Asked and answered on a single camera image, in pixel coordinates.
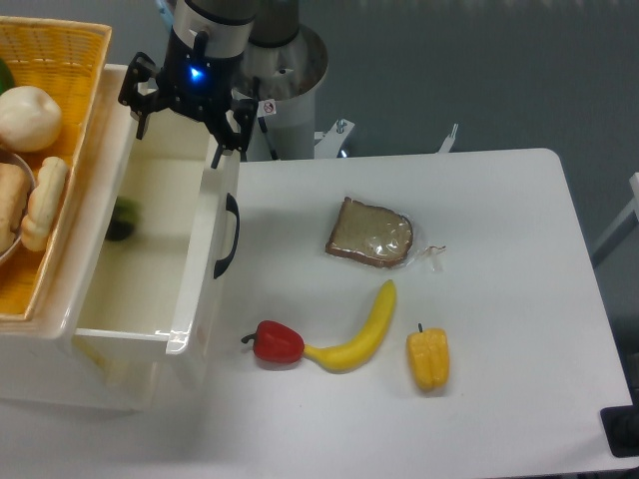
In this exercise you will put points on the metal bowl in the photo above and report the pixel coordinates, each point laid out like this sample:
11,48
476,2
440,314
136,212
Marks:
10,158

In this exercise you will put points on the wrapped bread slice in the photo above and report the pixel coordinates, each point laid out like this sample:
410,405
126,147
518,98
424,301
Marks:
377,236

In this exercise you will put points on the metal bracket behind table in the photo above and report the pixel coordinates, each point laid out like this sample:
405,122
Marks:
333,142

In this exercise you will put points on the white round bun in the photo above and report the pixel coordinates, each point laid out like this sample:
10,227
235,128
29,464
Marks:
31,120

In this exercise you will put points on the yellow banana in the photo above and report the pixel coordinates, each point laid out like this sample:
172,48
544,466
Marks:
362,347

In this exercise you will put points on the red bell pepper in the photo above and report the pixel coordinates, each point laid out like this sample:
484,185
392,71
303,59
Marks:
275,344

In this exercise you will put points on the black drawer handle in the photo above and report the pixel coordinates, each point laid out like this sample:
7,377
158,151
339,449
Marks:
230,238

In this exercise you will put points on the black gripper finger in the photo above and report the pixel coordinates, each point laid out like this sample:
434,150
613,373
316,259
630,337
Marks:
141,91
232,128

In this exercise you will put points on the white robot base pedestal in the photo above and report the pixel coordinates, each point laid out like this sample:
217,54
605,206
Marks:
284,81

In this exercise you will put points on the white drawer cabinet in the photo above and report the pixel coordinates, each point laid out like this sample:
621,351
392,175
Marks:
42,360

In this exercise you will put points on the white frame at right edge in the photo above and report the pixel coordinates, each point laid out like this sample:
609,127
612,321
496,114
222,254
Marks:
619,229

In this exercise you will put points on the brown bread in bowl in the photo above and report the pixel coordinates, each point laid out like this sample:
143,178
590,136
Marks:
15,186

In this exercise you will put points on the pale bread roll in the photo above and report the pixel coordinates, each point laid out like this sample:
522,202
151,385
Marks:
43,204

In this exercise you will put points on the open upper white drawer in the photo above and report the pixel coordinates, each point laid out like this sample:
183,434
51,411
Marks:
152,300

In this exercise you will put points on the green vegetable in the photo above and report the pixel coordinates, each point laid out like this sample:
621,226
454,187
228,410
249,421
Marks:
7,81

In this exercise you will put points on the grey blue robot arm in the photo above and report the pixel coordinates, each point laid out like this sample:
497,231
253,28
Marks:
268,24

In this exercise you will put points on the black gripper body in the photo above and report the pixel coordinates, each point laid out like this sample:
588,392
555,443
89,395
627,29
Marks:
196,80

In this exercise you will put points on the yellow bell pepper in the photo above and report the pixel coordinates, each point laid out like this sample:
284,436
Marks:
428,357

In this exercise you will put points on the black device at table edge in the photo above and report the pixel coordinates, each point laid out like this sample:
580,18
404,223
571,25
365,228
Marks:
621,429

